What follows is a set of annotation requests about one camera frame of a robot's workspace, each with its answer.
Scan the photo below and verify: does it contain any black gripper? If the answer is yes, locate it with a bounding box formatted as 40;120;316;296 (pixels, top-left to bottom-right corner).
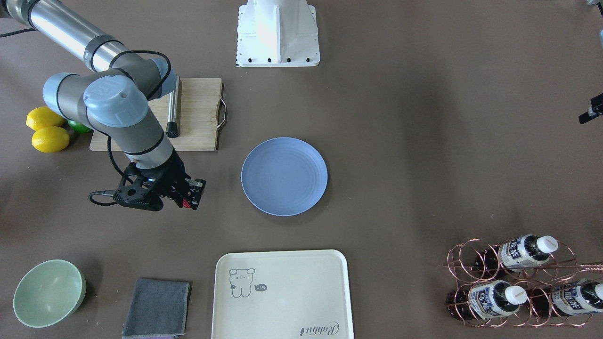
113;150;206;211

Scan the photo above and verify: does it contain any blue plate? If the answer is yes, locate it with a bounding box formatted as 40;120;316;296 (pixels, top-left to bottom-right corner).
241;137;329;217

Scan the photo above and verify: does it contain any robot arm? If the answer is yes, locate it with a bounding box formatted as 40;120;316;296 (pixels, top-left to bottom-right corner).
1;0;205;211

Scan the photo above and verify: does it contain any steel muddler black tip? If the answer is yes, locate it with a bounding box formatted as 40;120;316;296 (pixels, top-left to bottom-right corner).
165;75;181;138

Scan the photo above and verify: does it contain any wooden cutting board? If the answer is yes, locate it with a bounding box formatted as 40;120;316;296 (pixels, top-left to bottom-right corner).
90;78;224;152

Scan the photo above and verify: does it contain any grey folded cloth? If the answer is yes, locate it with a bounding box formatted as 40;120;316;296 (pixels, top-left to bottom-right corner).
122;278;190;339

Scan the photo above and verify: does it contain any green lime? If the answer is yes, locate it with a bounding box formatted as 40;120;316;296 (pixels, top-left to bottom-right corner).
67;120;92;134

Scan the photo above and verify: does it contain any cream rabbit tray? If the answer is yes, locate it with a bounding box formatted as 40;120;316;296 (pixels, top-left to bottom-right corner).
212;249;355;339

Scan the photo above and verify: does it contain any yellow lemon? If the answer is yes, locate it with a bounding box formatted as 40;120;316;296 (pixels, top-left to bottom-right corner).
32;126;70;153
25;106;66;131

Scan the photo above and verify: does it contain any dark drink bottle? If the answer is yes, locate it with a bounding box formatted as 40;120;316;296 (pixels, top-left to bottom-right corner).
528;280;603;318
446;280;528;321
473;234;559;276

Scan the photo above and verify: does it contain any mint green bowl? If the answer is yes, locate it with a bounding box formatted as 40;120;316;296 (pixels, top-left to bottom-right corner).
13;259;87;328

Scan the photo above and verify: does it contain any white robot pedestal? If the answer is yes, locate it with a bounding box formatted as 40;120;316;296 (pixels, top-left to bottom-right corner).
236;0;321;67

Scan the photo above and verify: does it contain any copper wire bottle rack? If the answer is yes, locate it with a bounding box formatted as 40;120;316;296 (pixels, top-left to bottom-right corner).
444;238;602;328

